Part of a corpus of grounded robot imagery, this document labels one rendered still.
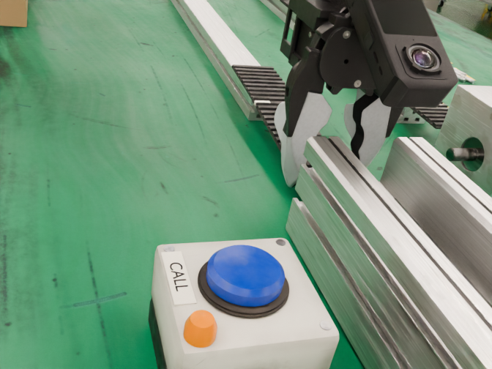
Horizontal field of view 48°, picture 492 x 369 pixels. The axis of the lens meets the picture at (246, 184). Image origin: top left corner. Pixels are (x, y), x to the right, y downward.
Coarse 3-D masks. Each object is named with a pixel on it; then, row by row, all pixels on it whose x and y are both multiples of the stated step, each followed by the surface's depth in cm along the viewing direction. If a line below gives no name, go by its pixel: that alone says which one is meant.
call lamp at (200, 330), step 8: (200, 312) 25; (208, 312) 25; (192, 320) 25; (200, 320) 25; (208, 320) 25; (184, 328) 25; (192, 328) 25; (200, 328) 24; (208, 328) 25; (216, 328) 25; (184, 336) 25; (192, 336) 25; (200, 336) 24; (208, 336) 25; (192, 344) 25; (200, 344) 25; (208, 344) 25
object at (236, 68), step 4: (236, 64) 64; (232, 68) 64; (236, 68) 64; (240, 68) 64; (244, 68) 64; (248, 68) 65; (252, 68) 65; (256, 68) 65; (260, 68) 65; (264, 68) 65; (268, 68) 65; (272, 68) 66; (264, 72) 64; (268, 72) 64; (272, 72) 65; (276, 72) 65
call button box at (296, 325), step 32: (160, 256) 30; (192, 256) 30; (288, 256) 31; (160, 288) 29; (192, 288) 28; (288, 288) 29; (160, 320) 29; (224, 320) 26; (256, 320) 27; (288, 320) 27; (320, 320) 28; (160, 352) 30; (192, 352) 25; (224, 352) 25; (256, 352) 26; (288, 352) 26; (320, 352) 27
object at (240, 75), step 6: (240, 72) 63; (246, 72) 63; (252, 72) 63; (258, 72) 64; (240, 78) 62; (246, 78) 62; (252, 78) 62; (258, 78) 62; (264, 78) 63; (270, 78) 63; (276, 78) 63
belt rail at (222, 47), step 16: (176, 0) 96; (192, 0) 90; (192, 16) 84; (208, 16) 83; (192, 32) 84; (208, 32) 76; (224, 32) 77; (208, 48) 76; (224, 48) 71; (240, 48) 72; (224, 64) 69; (240, 64) 67; (256, 64) 68; (224, 80) 69; (240, 96) 63; (256, 112) 61
